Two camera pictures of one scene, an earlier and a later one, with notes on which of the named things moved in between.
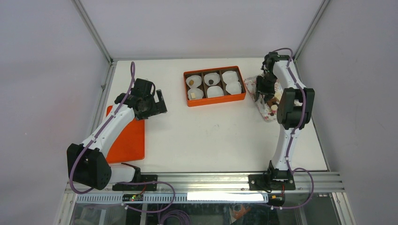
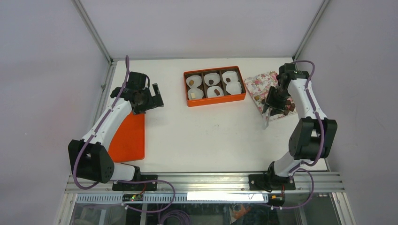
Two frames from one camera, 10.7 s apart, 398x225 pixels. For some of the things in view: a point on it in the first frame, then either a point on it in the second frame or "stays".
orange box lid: x=129 y=145 stays
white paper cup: x=213 y=76 stays
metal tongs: x=262 y=97 -> x=266 y=119
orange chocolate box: x=209 y=85 stays
